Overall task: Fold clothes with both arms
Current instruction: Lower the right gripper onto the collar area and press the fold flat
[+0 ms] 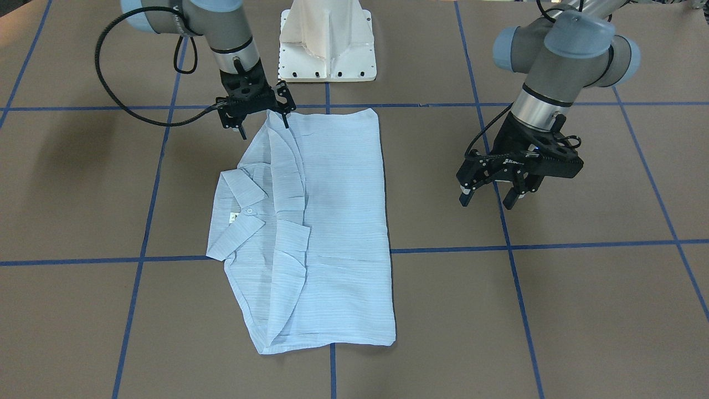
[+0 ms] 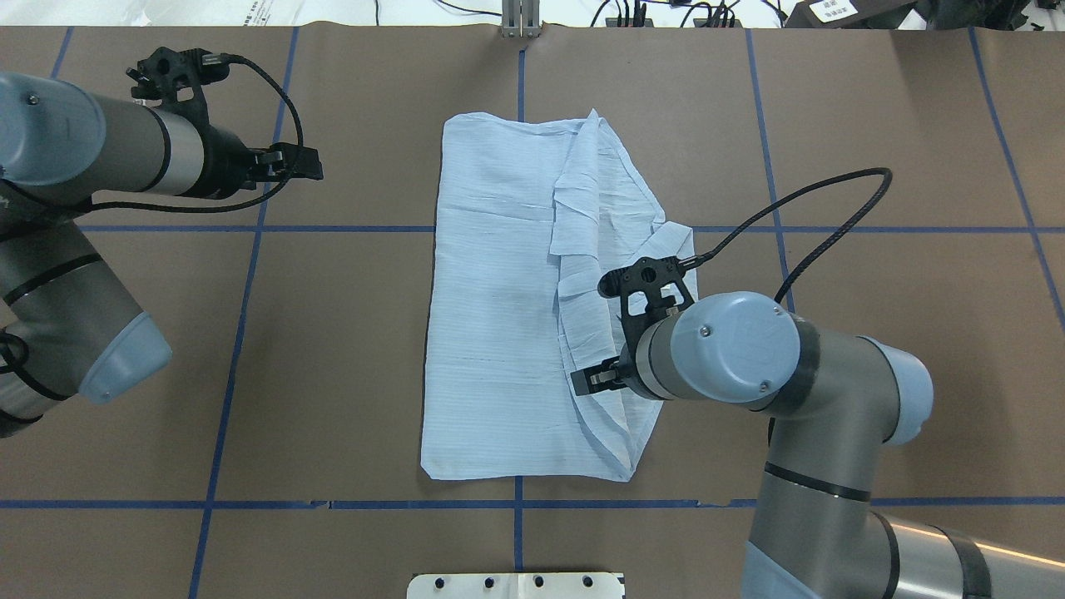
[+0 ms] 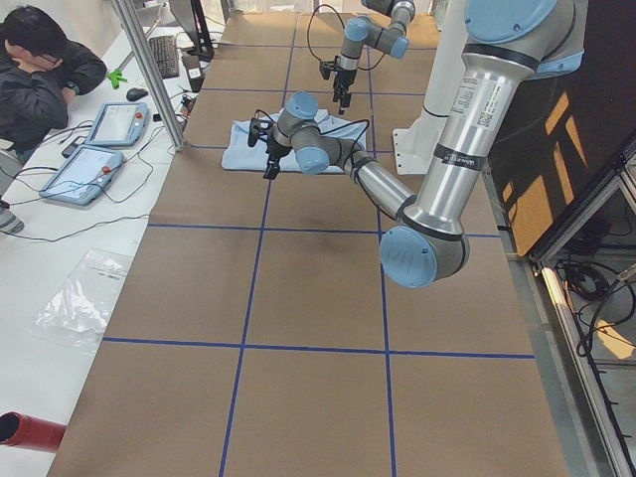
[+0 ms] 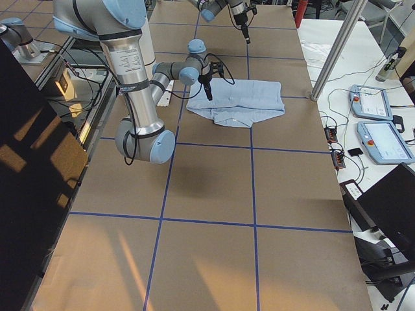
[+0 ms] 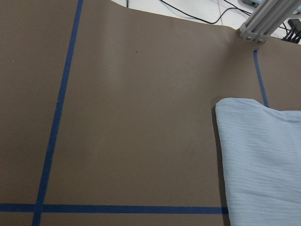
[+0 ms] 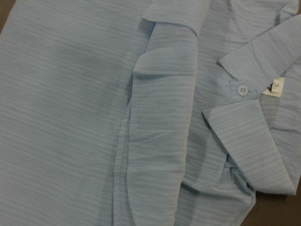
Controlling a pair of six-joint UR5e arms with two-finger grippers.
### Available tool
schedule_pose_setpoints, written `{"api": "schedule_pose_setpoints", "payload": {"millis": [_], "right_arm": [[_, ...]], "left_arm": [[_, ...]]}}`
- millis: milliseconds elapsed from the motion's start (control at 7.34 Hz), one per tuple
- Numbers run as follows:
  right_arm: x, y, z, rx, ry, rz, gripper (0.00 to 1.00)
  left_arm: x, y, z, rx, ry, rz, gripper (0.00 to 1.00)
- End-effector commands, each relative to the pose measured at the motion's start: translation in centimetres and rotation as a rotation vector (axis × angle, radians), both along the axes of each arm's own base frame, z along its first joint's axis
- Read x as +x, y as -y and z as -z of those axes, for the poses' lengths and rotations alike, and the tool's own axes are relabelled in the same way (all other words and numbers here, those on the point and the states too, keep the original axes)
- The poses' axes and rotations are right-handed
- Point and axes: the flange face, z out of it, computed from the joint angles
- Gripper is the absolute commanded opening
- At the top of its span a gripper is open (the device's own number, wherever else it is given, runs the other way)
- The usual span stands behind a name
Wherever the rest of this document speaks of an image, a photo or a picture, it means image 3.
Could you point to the blue teach pendant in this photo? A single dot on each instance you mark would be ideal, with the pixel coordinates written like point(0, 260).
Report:
point(83, 176)
point(118, 124)

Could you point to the red cylinder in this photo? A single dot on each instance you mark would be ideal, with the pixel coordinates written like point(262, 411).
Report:
point(32, 433)

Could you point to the seated person black jacket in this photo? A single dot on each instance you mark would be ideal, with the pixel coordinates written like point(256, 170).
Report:
point(42, 72)

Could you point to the aluminium frame post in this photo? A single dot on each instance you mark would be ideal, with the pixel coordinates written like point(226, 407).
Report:
point(139, 46)

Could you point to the green plastic toy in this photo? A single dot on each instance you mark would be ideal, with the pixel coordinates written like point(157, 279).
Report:
point(116, 78)

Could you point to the black orange adapter box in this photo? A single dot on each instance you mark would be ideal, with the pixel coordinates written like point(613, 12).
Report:
point(187, 104)

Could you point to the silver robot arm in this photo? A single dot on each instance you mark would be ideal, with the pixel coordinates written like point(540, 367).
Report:
point(486, 50)
point(362, 31)

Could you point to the white central mounting column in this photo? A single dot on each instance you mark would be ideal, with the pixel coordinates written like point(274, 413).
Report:
point(414, 147)

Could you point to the small black box with label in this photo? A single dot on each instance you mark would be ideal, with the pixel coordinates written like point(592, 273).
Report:
point(193, 71)

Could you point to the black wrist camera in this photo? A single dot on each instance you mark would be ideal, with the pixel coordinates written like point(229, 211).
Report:
point(258, 130)
point(326, 68)

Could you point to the clear plastic bag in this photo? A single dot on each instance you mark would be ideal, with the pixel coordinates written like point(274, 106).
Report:
point(77, 315)

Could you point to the black computer mouse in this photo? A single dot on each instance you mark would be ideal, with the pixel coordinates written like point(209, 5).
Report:
point(136, 93)

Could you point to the upper blue teach pendant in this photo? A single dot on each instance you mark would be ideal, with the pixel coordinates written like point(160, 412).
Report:
point(118, 124)

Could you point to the black keyboard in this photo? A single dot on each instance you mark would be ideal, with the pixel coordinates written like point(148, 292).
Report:
point(166, 55)

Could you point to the lower blue teach pendant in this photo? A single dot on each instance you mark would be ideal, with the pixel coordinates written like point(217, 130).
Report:
point(83, 176)

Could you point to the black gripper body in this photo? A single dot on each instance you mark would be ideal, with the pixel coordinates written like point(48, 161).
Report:
point(343, 79)
point(275, 151)

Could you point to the light blue button shirt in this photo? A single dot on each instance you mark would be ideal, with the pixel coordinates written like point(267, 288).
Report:
point(240, 157)

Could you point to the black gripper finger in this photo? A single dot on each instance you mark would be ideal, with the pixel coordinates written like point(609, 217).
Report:
point(344, 102)
point(271, 171)

